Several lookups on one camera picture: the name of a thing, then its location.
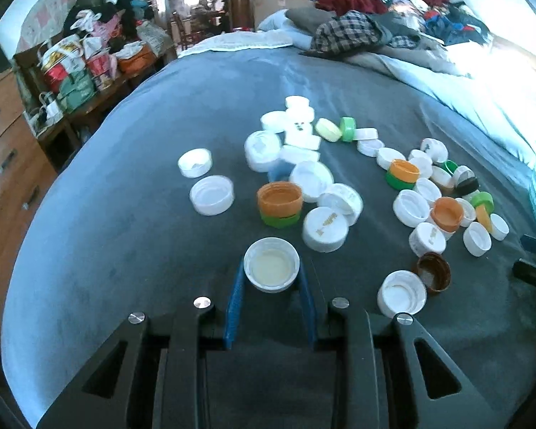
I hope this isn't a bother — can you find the white cap with cream liner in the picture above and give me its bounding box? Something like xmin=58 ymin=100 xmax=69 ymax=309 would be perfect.
xmin=243 ymin=237 xmax=300 ymax=294

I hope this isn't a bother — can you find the white cap gold print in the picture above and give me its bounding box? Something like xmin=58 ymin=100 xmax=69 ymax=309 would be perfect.
xmin=302 ymin=206 xmax=349 ymax=253

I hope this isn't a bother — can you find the green cap under orange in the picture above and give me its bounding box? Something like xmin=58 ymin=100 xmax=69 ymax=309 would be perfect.
xmin=260 ymin=212 xmax=301 ymax=228

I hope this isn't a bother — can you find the white open cap near right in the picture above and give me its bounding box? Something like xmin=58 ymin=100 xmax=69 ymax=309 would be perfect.
xmin=377 ymin=270 xmax=427 ymax=319

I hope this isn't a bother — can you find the orange cap on green cap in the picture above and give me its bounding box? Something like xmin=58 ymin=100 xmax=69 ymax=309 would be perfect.
xmin=256 ymin=181 xmax=304 ymax=218

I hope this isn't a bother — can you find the brown cap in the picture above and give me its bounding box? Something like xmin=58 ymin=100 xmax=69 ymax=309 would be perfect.
xmin=415 ymin=252 xmax=451 ymax=295

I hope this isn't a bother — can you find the orange cap right pile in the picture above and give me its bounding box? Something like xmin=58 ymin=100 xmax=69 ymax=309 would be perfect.
xmin=431 ymin=197 xmax=464 ymax=232

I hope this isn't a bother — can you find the large white open cap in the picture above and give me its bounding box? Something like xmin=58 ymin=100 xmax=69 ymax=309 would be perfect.
xmin=189 ymin=175 xmax=235 ymax=216

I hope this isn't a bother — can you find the black cap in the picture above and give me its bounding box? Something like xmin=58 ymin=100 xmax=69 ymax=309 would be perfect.
xmin=455 ymin=176 xmax=479 ymax=197

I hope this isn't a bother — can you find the light blue cap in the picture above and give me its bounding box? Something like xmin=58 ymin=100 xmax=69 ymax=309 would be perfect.
xmin=267 ymin=161 xmax=295 ymax=182

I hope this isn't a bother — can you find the grey bed blanket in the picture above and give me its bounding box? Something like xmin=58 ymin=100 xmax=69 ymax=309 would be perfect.
xmin=1 ymin=48 xmax=536 ymax=428

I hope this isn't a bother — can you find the white cap far left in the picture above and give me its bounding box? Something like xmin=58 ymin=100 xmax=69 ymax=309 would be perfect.
xmin=177 ymin=148 xmax=213 ymax=178

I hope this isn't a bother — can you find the pale yellow cap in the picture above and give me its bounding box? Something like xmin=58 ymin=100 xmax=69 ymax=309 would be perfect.
xmin=314 ymin=118 xmax=343 ymax=142

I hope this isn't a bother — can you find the lime green cap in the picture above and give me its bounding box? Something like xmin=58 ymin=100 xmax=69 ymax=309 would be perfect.
xmin=340 ymin=116 xmax=356 ymax=142

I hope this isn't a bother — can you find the light blue bed sheet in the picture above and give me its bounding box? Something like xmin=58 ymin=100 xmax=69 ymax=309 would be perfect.
xmin=257 ymin=7 xmax=536 ymax=168

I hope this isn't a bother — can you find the wooden dresser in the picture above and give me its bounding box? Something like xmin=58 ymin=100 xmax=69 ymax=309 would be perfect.
xmin=0 ymin=70 xmax=57 ymax=352

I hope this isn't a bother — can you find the plaid shirt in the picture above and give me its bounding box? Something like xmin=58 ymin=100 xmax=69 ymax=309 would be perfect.
xmin=311 ymin=11 xmax=386 ymax=56

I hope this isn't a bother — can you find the green fabric bag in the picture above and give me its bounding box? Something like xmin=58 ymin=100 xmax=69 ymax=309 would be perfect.
xmin=57 ymin=70 xmax=95 ymax=113

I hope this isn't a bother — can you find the cluttered wooden side table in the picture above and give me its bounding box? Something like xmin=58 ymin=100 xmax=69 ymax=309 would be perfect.
xmin=13 ymin=40 xmax=179 ymax=157

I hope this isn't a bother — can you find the pile of clothes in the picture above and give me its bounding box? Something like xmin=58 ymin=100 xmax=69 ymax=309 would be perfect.
xmin=309 ymin=0 xmax=493 ymax=51

